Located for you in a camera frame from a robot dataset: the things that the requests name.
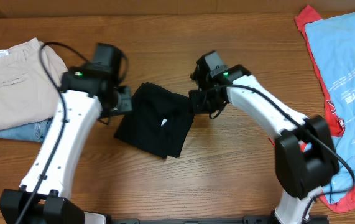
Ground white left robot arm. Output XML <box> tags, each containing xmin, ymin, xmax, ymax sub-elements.
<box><xmin>0</xmin><ymin>63</ymin><xmax>132</xmax><ymax>223</ymax></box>

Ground black t-shirt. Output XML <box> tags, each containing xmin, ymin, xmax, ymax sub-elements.
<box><xmin>114</xmin><ymin>82</ymin><xmax>194</xmax><ymax>159</ymax></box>

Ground beige folded trousers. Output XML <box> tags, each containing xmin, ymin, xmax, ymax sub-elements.
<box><xmin>0</xmin><ymin>38</ymin><xmax>67</xmax><ymax>130</ymax></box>

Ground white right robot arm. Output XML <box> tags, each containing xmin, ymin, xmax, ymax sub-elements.
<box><xmin>189</xmin><ymin>65</ymin><xmax>339</xmax><ymax>223</ymax></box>

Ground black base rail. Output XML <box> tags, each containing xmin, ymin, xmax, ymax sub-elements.
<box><xmin>108</xmin><ymin>214</ymin><xmax>329</xmax><ymax>224</ymax></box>

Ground red t-shirt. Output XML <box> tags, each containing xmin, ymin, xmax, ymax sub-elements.
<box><xmin>269</xmin><ymin>4</ymin><xmax>355</xmax><ymax>214</ymax></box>

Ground blue denim jeans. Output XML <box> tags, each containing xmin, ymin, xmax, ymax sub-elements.
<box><xmin>0</xmin><ymin>118</ymin><xmax>52</xmax><ymax>142</ymax></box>

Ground light blue t-shirt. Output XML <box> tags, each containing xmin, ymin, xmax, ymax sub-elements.
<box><xmin>305</xmin><ymin>12</ymin><xmax>355</xmax><ymax>203</ymax></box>

